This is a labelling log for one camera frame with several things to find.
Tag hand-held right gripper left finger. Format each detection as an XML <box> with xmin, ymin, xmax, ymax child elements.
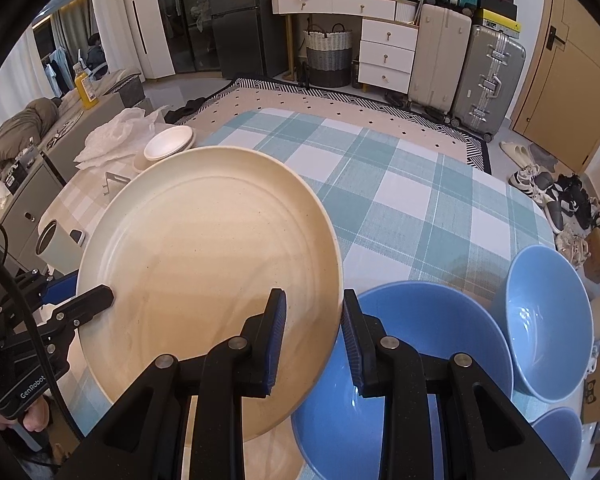
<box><xmin>65</xmin><ymin>287</ymin><xmax>288</xmax><ymax>480</ymax></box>

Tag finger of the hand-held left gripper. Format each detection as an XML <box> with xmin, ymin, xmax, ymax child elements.
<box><xmin>19</xmin><ymin>270</ymin><xmax>80</xmax><ymax>307</ymax></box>
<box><xmin>40</xmin><ymin>285</ymin><xmax>115</xmax><ymax>341</ymax></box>

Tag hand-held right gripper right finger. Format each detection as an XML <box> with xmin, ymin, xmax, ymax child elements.
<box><xmin>341</xmin><ymin>288</ymin><xmax>572</xmax><ymax>480</ymax></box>

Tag blue bowl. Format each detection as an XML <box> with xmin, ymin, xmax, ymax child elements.
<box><xmin>530</xmin><ymin>406</ymin><xmax>584</xmax><ymax>478</ymax></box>
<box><xmin>290</xmin><ymin>282</ymin><xmax>514</xmax><ymax>480</ymax></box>
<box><xmin>490</xmin><ymin>245</ymin><xmax>594</xmax><ymax>404</ymax></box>

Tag cream plate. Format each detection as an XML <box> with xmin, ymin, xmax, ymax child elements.
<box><xmin>75</xmin><ymin>146</ymin><xmax>344</xmax><ymax>443</ymax></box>

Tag person's left hand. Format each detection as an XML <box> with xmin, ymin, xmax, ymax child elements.
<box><xmin>20</xmin><ymin>394</ymin><xmax>52</xmax><ymax>434</ymax></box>

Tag pale mug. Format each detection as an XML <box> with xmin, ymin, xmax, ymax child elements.
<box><xmin>36</xmin><ymin>219</ymin><xmax>86</xmax><ymax>266</ymax></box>

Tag grey side cabinet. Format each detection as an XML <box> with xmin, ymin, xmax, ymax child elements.
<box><xmin>0</xmin><ymin>152</ymin><xmax>68</xmax><ymax>261</ymax></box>

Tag metal hex key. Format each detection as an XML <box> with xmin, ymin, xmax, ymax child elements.
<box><xmin>102</xmin><ymin>171</ymin><xmax>131</xmax><ymax>196</ymax></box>

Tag white plastic bag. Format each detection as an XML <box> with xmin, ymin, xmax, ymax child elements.
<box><xmin>74</xmin><ymin>105</ymin><xmax>171</xmax><ymax>171</ymax></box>

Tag grey brown blanket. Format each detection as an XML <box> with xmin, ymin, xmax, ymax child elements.
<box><xmin>0</xmin><ymin>97</ymin><xmax>63</xmax><ymax>196</ymax></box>

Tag small white dish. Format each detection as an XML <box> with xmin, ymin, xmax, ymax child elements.
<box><xmin>143</xmin><ymin>126</ymin><xmax>197</xmax><ymax>161</ymax></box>

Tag orange juice bottle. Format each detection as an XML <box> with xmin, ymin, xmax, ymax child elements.
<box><xmin>72</xmin><ymin>62</ymin><xmax>101</xmax><ymax>109</ymax></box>

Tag grey sofa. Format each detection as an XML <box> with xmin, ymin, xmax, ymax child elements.
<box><xmin>55</xmin><ymin>67</ymin><xmax>146</xmax><ymax>126</ymax></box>

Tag white sheer curtain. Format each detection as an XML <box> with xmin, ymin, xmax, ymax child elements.
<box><xmin>7</xmin><ymin>25</ymin><xmax>61</xmax><ymax>121</ymax></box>
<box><xmin>87</xmin><ymin>0</ymin><xmax>133</xmax><ymax>73</ymax></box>

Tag pile of dark shoes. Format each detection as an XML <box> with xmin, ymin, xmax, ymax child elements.
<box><xmin>500</xmin><ymin>140</ymin><xmax>600</xmax><ymax>271</ymax></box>

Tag grey curtain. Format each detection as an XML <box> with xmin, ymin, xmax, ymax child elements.
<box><xmin>50</xmin><ymin>2</ymin><xmax>93</xmax><ymax>61</ymax></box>

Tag white tall cabinet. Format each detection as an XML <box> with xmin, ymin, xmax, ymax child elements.
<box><xmin>127</xmin><ymin>0</ymin><xmax>177</xmax><ymax>81</ymax></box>

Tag woven laundry basket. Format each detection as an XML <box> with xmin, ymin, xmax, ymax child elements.
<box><xmin>302</xmin><ymin>23</ymin><xmax>354</xmax><ymax>88</ymax></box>

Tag white vanity desk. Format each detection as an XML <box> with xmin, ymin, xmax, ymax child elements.
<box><xmin>271</xmin><ymin>0</ymin><xmax>421</xmax><ymax>95</ymax></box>

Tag dark glass cabinet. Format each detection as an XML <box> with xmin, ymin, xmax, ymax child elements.
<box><xmin>152</xmin><ymin>0</ymin><xmax>216</xmax><ymax>75</ymax></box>

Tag beige suitcase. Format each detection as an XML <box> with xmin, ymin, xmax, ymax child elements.
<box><xmin>407</xmin><ymin>2</ymin><xmax>473</xmax><ymax>116</ymax></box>

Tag silver suitcase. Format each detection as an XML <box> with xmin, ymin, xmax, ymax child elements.
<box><xmin>450</xmin><ymin>24</ymin><xmax>527</xmax><ymax>143</ymax></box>

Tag grey refrigerator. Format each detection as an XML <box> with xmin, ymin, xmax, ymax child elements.
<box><xmin>202</xmin><ymin>0</ymin><xmax>296</xmax><ymax>80</ymax></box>

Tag wooden door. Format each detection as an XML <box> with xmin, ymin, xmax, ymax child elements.
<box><xmin>510</xmin><ymin>0</ymin><xmax>600</xmax><ymax>173</ymax></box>

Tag black yellow shoe box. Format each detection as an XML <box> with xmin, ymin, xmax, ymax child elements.
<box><xmin>472</xmin><ymin>8</ymin><xmax>523</xmax><ymax>36</ymax></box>

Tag black cable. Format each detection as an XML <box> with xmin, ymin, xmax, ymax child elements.
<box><xmin>0</xmin><ymin>217</ymin><xmax>81</xmax><ymax>436</ymax></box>

